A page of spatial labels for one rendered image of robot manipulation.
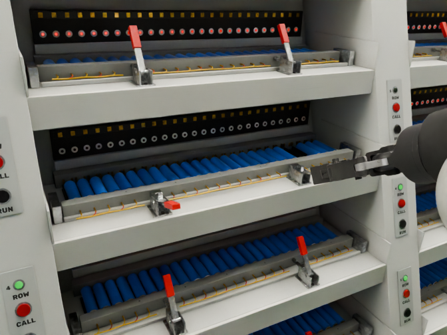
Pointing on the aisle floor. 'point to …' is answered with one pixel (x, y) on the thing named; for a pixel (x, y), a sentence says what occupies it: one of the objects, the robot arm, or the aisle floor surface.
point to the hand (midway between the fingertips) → (330, 172)
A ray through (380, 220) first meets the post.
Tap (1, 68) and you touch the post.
